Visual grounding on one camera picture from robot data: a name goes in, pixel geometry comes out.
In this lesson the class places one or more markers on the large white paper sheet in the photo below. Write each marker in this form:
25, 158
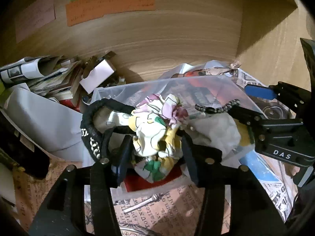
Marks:
52, 126

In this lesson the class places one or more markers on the rolled newspaper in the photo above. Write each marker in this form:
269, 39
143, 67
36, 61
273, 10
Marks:
28, 68

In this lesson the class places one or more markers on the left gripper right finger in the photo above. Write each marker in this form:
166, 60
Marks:
252, 211

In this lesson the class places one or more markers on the pink sticky note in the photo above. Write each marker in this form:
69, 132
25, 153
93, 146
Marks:
35, 16

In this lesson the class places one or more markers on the clear plastic storage box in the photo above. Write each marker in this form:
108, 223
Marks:
205, 90

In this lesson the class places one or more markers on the orange sticky note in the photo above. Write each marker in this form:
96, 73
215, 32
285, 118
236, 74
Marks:
80, 11

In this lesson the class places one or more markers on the stack of books and papers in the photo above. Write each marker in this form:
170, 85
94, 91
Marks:
63, 84

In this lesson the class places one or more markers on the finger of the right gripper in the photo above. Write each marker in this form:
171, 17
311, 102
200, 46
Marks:
261, 91
252, 120

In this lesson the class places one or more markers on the white crumpled cloth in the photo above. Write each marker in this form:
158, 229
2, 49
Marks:
217, 131

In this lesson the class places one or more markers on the dark wine bottle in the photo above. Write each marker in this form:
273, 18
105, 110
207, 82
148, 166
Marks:
19, 152

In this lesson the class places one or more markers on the floral fabric scrunchie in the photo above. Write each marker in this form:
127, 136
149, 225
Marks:
157, 147

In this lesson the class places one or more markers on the small white card box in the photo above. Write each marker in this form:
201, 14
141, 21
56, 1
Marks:
99, 74

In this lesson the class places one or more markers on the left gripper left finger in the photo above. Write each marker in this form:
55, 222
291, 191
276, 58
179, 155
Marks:
62, 211

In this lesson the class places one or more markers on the person's right hand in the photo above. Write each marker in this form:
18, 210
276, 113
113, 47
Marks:
292, 170

